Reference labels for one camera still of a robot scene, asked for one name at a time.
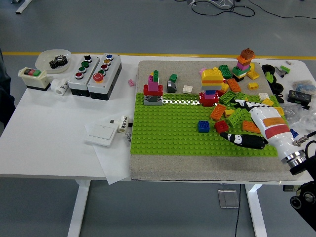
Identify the black toy tyre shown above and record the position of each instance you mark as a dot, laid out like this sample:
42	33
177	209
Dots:
273	87
263	67

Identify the white square tile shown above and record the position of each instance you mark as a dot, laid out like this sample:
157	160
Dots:
187	89
263	96

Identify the grey emergency-stop control box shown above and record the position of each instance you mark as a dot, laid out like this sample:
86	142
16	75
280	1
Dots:
103	86

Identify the small black part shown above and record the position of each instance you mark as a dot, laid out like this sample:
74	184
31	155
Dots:
280	98

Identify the small blue piece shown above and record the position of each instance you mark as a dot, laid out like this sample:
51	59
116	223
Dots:
294	132

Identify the clear plastic bags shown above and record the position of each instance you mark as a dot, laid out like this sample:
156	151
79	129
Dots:
300	116

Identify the red square brick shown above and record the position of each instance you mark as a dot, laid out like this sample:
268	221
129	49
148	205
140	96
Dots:
221	126

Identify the dark green long brick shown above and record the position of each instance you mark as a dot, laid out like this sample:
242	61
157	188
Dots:
225	71

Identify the white pipe tee fitting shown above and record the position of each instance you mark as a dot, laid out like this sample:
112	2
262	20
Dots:
59	87

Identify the metal floor socket plate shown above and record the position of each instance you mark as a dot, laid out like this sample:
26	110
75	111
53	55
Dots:
228	198

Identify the brick tower with yellow top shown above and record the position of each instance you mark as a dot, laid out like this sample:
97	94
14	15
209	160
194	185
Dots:
209	81

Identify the black metal gear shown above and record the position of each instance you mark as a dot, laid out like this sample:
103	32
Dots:
58	62

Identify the grey toy piece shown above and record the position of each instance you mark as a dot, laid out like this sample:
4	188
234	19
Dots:
279	71

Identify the brick tower with magenta middle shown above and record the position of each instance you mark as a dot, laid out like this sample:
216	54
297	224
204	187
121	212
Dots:
153	89

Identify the grey-brown mat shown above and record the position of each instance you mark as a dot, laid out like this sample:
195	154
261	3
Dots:
197	168

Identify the lime green long brick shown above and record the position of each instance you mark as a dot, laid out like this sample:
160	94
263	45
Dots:
238	97
235	118

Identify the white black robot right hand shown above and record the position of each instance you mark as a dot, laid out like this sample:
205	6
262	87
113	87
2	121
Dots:
271	128

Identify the green studded baseplate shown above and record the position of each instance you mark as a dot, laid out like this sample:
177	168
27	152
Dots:
168	128

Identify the grey four-button control box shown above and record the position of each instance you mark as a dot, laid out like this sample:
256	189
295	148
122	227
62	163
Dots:
79	85

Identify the translucent paper sheet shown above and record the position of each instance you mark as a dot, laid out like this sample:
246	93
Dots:
111	163

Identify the blue square brick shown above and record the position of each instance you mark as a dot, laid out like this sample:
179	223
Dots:
204	126

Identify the green toy plant piece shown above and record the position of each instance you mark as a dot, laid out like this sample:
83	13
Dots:
270	77

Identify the grey slope brick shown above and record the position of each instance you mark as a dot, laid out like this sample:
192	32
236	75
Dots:
171	87

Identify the brick tower with brown top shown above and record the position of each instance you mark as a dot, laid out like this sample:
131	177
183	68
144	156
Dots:
244	64

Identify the small lime green brick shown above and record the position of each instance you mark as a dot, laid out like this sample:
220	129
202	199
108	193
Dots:
285	69

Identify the yellow flat brick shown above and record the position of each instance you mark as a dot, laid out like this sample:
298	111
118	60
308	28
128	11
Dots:
253	74
281	110

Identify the orange long brick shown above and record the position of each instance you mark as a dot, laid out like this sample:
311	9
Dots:
233	85
248	126
217	112

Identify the plastic bag with blue parts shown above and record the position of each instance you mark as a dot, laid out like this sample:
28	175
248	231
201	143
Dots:
303	86

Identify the small pink brick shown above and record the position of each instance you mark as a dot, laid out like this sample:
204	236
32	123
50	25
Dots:
131	83

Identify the black digital meter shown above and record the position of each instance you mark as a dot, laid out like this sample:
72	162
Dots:
298	96

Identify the small white pipe fitting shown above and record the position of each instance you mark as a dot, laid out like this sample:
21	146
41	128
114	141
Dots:
123	124

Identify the white plastic bowl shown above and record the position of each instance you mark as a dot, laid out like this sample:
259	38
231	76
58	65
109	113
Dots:
44	60

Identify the beige red-green switch box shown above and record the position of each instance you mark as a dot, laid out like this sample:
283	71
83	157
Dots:
34	80

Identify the grey metal frame foot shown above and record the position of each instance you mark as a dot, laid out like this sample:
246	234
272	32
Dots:
23	7

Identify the yellow square brick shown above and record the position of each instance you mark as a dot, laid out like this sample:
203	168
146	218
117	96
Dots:
267	101
225	87

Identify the table height control panel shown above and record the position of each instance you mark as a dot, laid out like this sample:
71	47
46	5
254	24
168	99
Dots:
287	188

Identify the white table leg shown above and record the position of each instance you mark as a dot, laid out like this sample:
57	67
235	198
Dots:
79	209
256	212

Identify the white wall switch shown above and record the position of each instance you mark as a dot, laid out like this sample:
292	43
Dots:
100	133

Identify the white printed label strip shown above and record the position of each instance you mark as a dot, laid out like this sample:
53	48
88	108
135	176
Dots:
127	138

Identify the small yellow brick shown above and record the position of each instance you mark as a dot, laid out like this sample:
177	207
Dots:
229	113
253	86

